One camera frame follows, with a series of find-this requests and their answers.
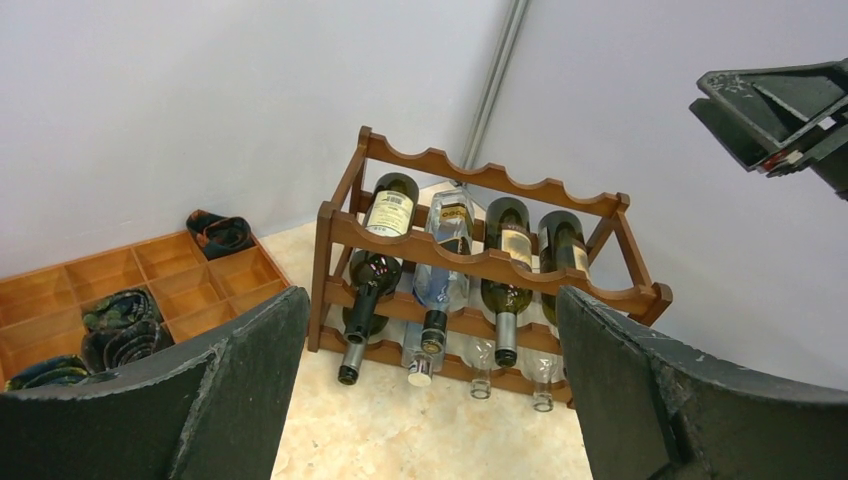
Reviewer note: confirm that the blue square glass bottle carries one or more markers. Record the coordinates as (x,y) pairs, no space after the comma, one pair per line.
(424,347)

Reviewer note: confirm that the clear glass bottle front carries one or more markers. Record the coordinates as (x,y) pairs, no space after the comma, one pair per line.
(478,355)

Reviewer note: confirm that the black part in tray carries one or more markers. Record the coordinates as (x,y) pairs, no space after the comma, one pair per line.
(122,328)

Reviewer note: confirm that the wooden compartment tray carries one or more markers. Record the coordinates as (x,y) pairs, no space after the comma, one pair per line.
(42,310)

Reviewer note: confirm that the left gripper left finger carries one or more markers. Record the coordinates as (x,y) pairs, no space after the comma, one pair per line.
(211,407)

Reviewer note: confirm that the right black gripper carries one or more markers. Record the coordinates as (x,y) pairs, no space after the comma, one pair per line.
(780,121)

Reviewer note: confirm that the wooden wine rack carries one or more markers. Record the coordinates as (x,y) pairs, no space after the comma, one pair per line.
(338,223)

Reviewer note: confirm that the green wine bottle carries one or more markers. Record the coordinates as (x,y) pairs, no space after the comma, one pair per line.
(562,243)

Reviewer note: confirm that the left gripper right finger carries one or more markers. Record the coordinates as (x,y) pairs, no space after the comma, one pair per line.
(652,407)

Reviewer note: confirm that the clear glass bottle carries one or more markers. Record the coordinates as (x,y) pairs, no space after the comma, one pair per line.
(478,355)
(542,369)

